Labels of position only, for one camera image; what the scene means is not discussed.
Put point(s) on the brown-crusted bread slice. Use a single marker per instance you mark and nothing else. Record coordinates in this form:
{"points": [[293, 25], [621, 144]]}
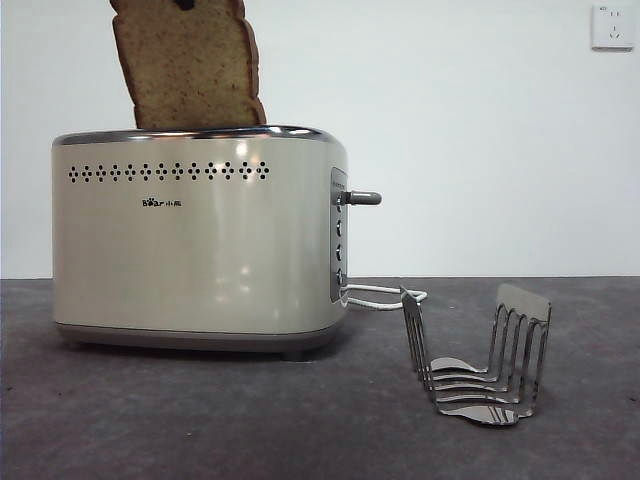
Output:
{"points": [[190, 65]]}

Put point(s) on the grey toaster lever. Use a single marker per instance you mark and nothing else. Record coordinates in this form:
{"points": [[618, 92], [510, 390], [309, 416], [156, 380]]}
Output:
{"points": [[365, 198]]}

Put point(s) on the cream two-slot toaster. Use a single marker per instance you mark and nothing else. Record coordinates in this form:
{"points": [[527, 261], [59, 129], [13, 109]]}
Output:
{"points": [[200, 250]]}

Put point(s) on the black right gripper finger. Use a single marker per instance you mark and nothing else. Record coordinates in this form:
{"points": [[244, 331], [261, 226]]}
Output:
{"points": [[187, 4]]}

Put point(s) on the shiny steel toast rack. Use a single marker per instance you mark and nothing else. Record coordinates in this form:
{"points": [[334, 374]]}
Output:
{"points": [[525, 301]]}

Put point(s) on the white wall socket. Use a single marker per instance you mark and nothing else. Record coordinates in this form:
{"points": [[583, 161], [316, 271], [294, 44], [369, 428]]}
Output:
{"points": [[612, 27]]}

